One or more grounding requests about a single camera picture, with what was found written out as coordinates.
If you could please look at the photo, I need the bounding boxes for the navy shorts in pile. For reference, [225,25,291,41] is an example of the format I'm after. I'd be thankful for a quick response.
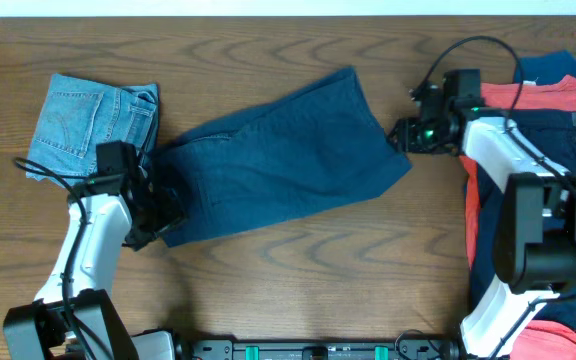
[464,107,576,347]

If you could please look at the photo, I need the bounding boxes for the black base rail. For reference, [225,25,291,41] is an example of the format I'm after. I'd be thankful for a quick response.
[174,329,466,360]

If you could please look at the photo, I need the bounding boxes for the dark navy shorts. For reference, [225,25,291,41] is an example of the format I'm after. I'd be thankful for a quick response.
[156,67,411,247]

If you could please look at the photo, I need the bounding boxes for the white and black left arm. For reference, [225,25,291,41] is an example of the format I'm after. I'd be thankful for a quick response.
[3,173,183,359]

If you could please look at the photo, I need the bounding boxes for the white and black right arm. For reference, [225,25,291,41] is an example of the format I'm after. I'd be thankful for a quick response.
[390,83,576,359]

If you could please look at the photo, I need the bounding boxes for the teal blue garment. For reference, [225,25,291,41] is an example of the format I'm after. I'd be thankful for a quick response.
[513,50,576,85]

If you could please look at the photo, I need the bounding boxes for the folded light blue denim shorts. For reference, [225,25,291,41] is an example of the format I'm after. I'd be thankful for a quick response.
[27,74,159,185]

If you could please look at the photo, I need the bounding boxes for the red garment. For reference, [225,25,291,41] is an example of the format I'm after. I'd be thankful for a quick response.
[460,75,576,360]

